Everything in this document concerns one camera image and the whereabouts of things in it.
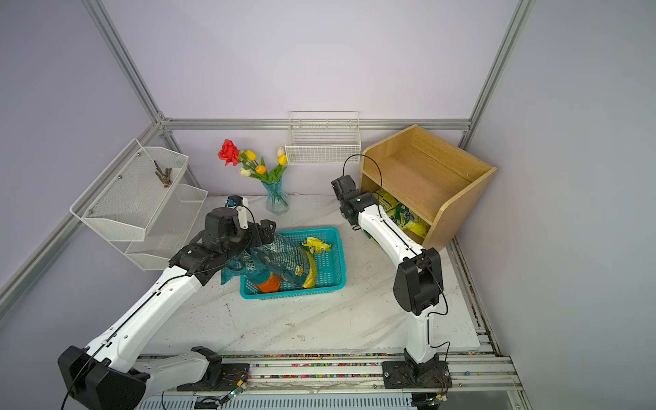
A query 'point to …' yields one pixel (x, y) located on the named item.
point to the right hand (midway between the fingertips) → (366, 206)
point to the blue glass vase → (278, 202)
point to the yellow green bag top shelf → (316, 246)
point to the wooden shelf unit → (434, 178)
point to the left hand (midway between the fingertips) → (263, 225)
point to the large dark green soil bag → (283, 255)
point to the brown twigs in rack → (166, 178)
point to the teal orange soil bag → (266, 276)
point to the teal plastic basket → (330, 272)
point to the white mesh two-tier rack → (139, 206)
